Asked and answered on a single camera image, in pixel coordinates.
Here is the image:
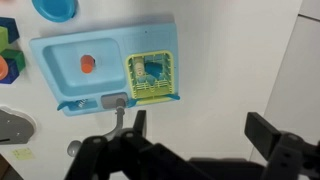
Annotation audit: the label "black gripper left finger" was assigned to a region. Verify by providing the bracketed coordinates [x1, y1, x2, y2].
[64, 109, 214, 180]

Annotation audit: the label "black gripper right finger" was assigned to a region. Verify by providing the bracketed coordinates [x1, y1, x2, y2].
[244, 111, 320, 180]

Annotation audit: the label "light blue toy sink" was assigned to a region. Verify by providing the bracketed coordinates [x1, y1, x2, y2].
[29, 22, 181, 117]

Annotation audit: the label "grey metal mounting plate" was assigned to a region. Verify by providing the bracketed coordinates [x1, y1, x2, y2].
[0, 105, 37, 145]

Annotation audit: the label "grey toy faucet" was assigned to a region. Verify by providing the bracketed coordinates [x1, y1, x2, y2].
[67, 93, 129, 158]

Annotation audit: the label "yellow sticky note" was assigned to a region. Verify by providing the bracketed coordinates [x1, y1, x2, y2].
[12, 147, 35, 161]

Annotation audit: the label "blue toy dish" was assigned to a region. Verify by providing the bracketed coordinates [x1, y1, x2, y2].
[144, 61, 165, 85]

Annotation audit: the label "yellow-green dish rack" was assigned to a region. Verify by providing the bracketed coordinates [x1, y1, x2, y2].
[125, 50, 175, 101]

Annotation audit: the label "dark blue cube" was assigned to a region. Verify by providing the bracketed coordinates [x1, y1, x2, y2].
[0, 59, 21, 85]
[0, 17, 21, 45]

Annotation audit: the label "light green cube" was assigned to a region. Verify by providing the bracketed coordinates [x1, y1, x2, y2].
[0, 26, 10, 53]

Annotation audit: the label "blue plastic bowl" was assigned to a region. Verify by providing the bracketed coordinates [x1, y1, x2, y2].
[31, 0, 80, 24]

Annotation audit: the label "blue tap handle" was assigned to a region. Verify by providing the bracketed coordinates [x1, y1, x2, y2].
[56, 99, 80, 112]

